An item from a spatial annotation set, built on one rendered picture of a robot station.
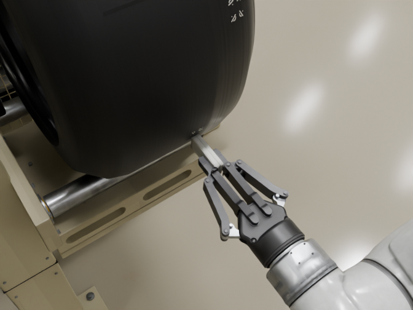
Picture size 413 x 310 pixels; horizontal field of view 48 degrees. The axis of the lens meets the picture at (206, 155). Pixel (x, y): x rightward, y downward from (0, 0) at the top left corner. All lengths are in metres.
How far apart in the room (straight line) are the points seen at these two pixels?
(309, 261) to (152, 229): 1.29
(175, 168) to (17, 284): 0.46
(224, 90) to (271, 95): 1.70
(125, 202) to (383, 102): 1.76
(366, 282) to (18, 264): 0.74
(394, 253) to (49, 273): 0.80
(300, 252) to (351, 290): 0.08
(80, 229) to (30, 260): 0.22
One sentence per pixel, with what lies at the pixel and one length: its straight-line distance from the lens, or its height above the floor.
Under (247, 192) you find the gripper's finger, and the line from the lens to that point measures 0.71.
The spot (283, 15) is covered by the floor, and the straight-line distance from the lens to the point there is 2.91.
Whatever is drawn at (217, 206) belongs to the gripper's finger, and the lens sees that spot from 0.70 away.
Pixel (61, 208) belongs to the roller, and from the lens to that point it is 0.89.
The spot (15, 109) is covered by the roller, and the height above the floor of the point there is 0.91.
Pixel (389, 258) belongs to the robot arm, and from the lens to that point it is 0.69.
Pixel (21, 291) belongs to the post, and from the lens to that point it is 1.20.
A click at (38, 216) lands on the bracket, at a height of 0.95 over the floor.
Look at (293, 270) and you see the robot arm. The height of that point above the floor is 1.05.
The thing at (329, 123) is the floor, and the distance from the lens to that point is 2.29.
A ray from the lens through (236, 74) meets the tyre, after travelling 0.67.
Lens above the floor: 1.63
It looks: 51 degrees down
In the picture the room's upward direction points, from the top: straight up
